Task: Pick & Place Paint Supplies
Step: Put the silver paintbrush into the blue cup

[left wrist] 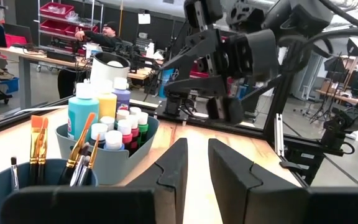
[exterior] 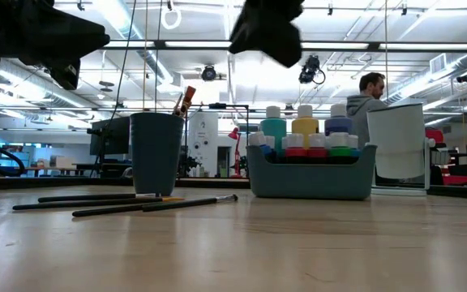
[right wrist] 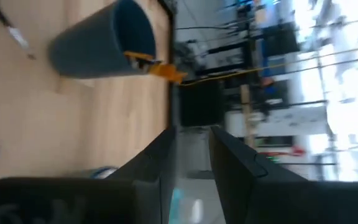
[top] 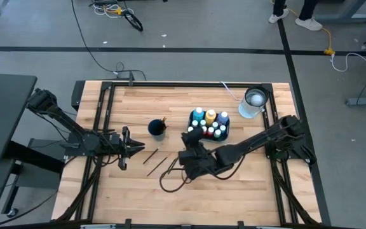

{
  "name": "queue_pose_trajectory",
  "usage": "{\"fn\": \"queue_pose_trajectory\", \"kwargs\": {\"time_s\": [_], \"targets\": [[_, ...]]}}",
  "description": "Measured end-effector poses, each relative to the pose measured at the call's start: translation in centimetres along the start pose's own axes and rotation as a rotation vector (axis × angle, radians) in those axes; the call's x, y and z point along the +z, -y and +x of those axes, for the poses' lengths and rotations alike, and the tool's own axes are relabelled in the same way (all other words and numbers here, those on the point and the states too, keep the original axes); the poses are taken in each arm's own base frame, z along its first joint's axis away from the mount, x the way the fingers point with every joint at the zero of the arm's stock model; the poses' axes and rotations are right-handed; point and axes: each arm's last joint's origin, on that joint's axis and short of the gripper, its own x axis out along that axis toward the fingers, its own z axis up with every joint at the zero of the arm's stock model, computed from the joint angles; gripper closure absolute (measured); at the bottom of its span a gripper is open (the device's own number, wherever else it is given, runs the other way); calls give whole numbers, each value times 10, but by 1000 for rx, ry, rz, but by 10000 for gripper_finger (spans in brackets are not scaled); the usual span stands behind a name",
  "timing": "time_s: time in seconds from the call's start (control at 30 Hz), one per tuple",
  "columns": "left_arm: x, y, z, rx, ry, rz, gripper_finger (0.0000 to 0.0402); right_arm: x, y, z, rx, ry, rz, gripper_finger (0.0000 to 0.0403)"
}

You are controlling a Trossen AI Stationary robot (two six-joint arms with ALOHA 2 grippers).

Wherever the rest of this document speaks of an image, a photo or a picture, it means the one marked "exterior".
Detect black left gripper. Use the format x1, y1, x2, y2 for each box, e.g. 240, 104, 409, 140
6, 0, 111, 91

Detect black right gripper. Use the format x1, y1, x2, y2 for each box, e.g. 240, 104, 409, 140
229, 0, 304, 69

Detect large teal paint bottle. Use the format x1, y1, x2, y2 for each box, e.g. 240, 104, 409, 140
259, 105, 288, 152

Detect small dark blue paint bottle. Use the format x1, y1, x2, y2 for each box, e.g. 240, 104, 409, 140
248, 131, 274, 163

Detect large yellow paint bottle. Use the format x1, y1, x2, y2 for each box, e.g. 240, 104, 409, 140
291, 104, 320, 139

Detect small red paint bottle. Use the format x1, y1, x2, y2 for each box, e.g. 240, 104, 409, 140
306, 133, 328, 163
285, 133, 307, 163

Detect large purple paint bottle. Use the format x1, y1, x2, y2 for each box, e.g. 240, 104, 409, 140
324, 103, 354, 137

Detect dark blue plastic cup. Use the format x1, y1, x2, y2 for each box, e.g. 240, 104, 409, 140
130, 112, 185, 197

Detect grey-teal plastic bin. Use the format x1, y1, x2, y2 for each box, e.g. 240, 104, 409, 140
246, 144, 379, 201

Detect orange-bristle paint brush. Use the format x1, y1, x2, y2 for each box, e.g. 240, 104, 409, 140
12, 196, 186, 211

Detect long silver-ferrule paint brush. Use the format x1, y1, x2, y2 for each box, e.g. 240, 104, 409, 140
141, 194, 239, 213

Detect red desk lamp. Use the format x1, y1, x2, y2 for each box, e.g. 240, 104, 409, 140
228, 127, 243, 179

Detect black computer monitor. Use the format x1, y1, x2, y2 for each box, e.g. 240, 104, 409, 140
89, 116, 131, 157

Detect white cylindrical tank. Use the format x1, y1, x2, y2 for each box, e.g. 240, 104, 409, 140
187, 111, 220, 178

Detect person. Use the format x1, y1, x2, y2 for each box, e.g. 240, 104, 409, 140
345, 71, 388, 149

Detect white plastic pitcher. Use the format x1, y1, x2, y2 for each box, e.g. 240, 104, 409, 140
366, 103, 437, 197

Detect red office chair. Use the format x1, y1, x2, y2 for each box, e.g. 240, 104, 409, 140
425, 128, 467, 187

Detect black hanging cable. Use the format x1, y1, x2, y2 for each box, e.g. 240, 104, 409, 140
111, 0, 137, 122

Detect black metal stand frame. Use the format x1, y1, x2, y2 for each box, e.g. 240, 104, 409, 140
183, 102, 251, 179

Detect white hanging cable loop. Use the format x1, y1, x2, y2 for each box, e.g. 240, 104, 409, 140
161, 0, 182, 30

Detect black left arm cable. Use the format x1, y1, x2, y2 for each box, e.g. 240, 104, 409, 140
0, 109, 27, 178

